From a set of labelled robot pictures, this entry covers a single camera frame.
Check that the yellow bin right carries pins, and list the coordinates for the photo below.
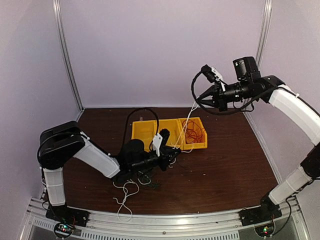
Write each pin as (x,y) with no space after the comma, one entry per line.
(194,134)

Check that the yellow bin left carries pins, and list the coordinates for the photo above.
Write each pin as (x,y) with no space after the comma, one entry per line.
(144,130)

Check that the yellow bin middle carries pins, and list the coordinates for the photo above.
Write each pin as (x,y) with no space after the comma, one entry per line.
(174,127)

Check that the left circuit board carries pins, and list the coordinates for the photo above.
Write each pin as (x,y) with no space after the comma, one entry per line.
(63,230)

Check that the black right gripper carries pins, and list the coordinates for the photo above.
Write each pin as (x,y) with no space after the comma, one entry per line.
(219,98)

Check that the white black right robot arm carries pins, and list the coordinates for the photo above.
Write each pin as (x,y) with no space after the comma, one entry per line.
(270,89)

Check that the right circuit board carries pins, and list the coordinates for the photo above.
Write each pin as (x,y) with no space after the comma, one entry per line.
(264,230)

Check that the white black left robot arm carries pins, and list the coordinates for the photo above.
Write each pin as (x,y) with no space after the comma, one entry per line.
(66,141)

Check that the aluminium left corner post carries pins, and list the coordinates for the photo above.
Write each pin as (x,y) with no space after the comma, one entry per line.
(65,53)

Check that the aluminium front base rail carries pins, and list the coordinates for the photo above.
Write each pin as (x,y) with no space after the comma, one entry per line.
(101,225)

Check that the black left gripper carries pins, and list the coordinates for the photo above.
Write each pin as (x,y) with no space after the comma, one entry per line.
(166,152)

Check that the aluminium corner post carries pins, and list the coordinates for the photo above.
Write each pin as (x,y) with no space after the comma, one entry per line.
(264,31)
(65,53)

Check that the yellow bin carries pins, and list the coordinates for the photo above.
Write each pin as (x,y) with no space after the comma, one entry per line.
(144,130)
(174,127)
(194,134)

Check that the aluminium right corner post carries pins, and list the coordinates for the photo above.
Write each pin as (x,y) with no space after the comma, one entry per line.
(264,31)

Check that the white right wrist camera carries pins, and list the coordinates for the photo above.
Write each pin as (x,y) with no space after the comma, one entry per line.
(213,76)

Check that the circuit board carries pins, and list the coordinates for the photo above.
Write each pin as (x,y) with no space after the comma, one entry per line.
(63,230)
(264,230)

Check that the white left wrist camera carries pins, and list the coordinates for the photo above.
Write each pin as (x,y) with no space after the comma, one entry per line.
(156,144)

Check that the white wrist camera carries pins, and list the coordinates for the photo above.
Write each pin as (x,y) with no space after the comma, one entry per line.
(213,76)
(156,144)

